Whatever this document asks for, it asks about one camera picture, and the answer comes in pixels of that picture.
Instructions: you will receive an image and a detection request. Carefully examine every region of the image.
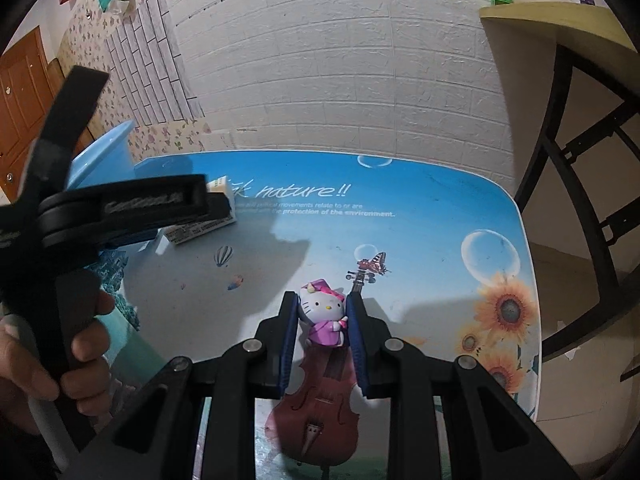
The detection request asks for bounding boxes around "hello kitty figurine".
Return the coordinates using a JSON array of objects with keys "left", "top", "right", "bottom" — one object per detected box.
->
[{"left": 298, "top": 278, "right": 348, "bottom": 348}]

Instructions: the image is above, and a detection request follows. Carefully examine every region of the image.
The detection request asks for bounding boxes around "left hand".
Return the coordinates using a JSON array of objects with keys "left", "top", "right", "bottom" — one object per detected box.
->
[{"left": 1, "top": 320, "right": 112, "bottom": 434}]

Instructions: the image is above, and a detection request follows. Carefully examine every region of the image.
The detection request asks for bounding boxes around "blue plastic basin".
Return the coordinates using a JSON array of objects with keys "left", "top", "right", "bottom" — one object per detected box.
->
[{"left": 66, "top": 120, "right": 136, "bottom": 190}]

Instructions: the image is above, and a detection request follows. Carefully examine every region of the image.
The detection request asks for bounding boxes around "small printed folding table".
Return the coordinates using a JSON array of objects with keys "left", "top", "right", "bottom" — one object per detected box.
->
[{"left": 89, "top": 148, "right": 542, "bottom": 480}]

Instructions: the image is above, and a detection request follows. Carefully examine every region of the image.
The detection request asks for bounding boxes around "white yellow carton box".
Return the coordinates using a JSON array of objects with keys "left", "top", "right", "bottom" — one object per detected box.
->
[{"left": 163, "top": 176, "right": 236, "bottom": 245}]

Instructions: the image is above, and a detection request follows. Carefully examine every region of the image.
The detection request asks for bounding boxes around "wooden door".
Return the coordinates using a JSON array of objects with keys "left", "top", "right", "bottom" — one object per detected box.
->
[{"left": 0, "top": 27, "right": 65, "bottom": 202}]

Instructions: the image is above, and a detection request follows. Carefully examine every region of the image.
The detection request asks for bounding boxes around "yellow top folding table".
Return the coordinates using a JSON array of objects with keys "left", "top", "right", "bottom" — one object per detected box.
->
[{"left": 478, "top": 1, "right": 640, "bottom": 386}]

